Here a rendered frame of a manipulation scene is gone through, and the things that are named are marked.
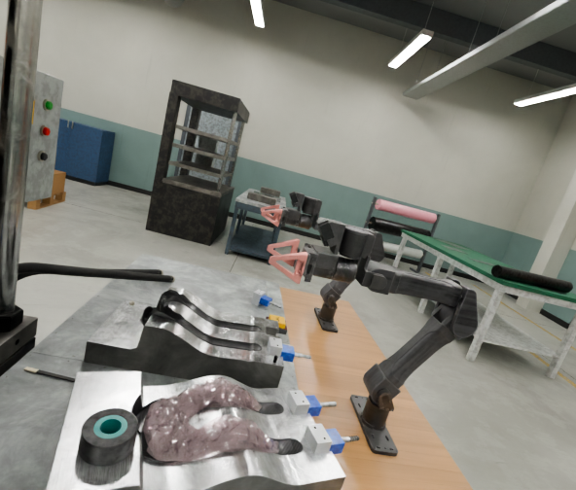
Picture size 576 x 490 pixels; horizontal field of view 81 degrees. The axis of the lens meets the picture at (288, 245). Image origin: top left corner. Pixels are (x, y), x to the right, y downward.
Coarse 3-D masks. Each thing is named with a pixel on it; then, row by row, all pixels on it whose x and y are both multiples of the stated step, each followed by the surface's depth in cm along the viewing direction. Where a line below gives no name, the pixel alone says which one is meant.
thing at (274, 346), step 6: (270, 342) 96; (276, 342) 96; (270, 348) 94; (276, 348) 94; (282, 348) 97; (288, 348) 98; (270, 354) 95; (276, 354) 95; (282, 354) 95; (288, 354) 96; (294, 354) 96; (300, 354) 98; (288, 360) 96
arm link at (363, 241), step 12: (348, 228) 76; (348, 240) 76; (360, 240) 75; (372, 240) 77; (348, 252) 76; (360, 252) 77; (360, 264) 80; (360, 276) 79; (372, 276) 77; (372, 288) 77
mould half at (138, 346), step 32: (128, 320) 98; (160, 320) 88; (192, 320) 97; (224, 320) 108; (256, 320) 112; (96, 352) 85; (128, 352) 86; (160, 352) 87; (192, 352) 88; (224, 352) 91; (256, 352) 94; (256, 384) 92
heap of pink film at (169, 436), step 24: (216, 384) 72; (168, 408) 66; (192, 408) 68; (144, 432) 62; (168, 432) 61; (192, 432) 62; (216, 432) 62; (240, 432) 62; (168, 456) 58; (192, 456) 58
